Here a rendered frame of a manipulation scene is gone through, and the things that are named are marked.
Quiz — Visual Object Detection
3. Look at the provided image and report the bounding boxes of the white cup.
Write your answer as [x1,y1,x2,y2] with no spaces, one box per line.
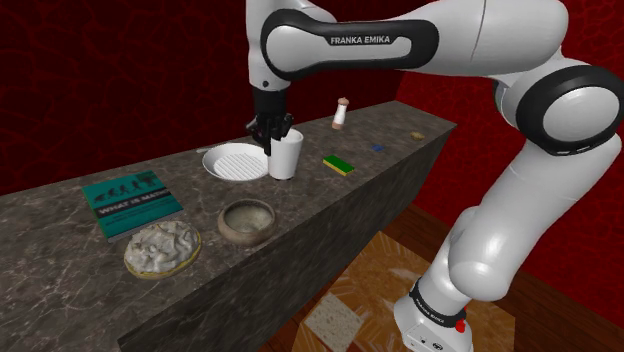
[267,128,305,181]

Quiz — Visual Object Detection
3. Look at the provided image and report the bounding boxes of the white ridged plate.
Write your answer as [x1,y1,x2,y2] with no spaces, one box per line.
[201,142,271,183]

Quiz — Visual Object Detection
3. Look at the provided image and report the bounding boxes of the teal book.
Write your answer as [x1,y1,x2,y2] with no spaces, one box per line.
[80,169,185,244]

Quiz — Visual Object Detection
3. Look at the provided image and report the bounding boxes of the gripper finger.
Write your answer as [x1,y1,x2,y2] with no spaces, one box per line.
[245,115,274,158]
[277,113,295,141]

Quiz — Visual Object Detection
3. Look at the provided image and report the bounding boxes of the green and yellow sponge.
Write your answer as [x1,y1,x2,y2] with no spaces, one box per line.
[322,154,357,177]

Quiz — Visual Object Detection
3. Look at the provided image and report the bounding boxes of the patterned orange robot stand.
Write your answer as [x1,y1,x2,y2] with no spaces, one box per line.
[291,230,519,352]

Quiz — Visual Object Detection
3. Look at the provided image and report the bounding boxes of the brown stone bowl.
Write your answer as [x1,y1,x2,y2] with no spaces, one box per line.
[216,198,278,247]

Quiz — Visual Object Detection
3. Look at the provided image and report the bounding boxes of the white shaker with brown top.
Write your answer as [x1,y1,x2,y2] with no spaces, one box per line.
[331,96,351,131]

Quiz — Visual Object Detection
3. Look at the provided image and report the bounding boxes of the cream pie with yellow rim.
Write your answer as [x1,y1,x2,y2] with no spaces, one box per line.
[123,220,203,280]

